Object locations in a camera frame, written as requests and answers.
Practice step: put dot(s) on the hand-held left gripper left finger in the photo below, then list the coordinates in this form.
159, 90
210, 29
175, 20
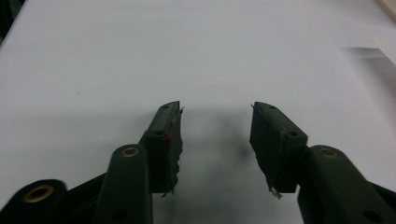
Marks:
162, 155

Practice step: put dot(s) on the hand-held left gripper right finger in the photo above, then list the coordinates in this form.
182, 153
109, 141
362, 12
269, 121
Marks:
280, 149

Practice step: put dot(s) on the white flat board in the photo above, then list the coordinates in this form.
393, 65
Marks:
386, 37

